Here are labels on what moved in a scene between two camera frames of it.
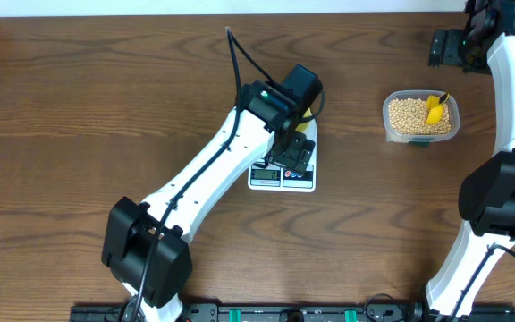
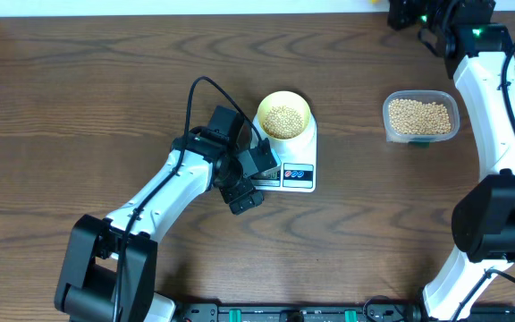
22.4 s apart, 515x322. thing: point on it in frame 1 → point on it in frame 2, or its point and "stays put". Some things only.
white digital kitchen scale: [268, 177] stays put
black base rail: [291, 312] stays put
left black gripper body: [292, 153] → [234, 190]
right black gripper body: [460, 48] → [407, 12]
